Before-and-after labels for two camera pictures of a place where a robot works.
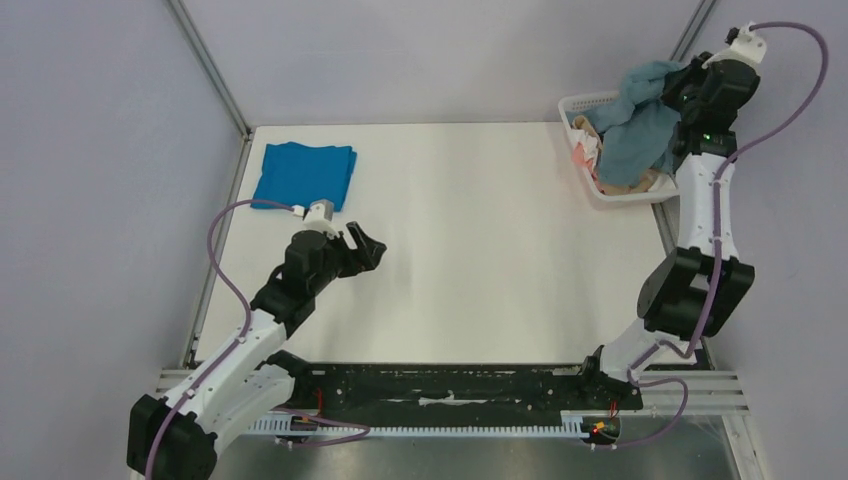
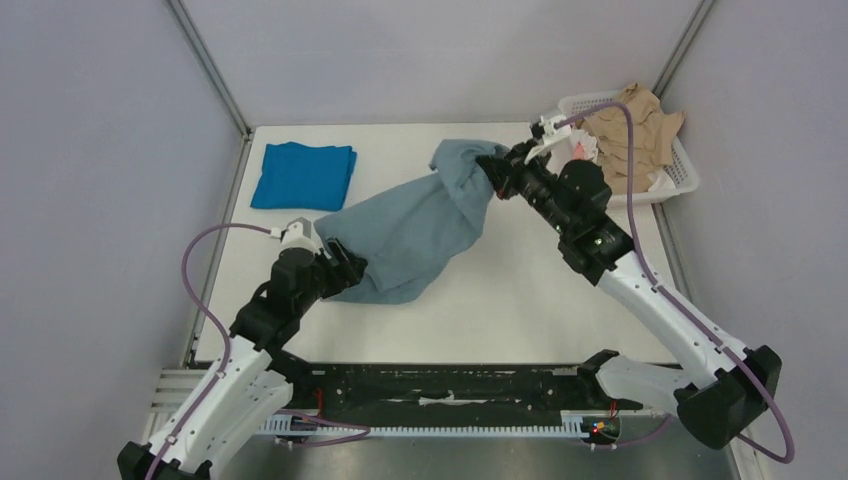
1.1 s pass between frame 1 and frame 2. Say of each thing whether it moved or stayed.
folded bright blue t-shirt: stayed
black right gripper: moved
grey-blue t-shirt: moved
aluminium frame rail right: stayed
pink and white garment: stayed
